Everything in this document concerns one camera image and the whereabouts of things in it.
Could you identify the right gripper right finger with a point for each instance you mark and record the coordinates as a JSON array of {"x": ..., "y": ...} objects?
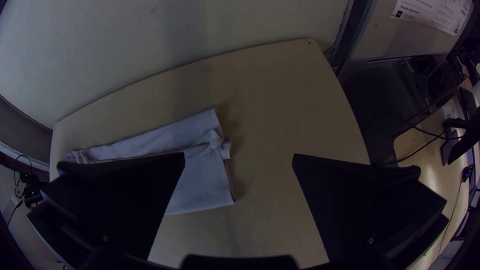
[{"x": 360, "y": 210}]

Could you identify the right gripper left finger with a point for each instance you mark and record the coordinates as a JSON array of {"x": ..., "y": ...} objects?
[{"x": 120, "y": 202}]

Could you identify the white t-shirt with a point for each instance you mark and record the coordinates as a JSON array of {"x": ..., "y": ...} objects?
[{"x": 202, "y": 168}]

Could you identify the white paper poster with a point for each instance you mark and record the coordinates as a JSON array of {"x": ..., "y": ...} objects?
[{"x": 431, "y": 13}]

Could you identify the dark metal frame post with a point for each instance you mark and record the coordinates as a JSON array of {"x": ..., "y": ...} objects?
[{"x": 350, "y": 30}]

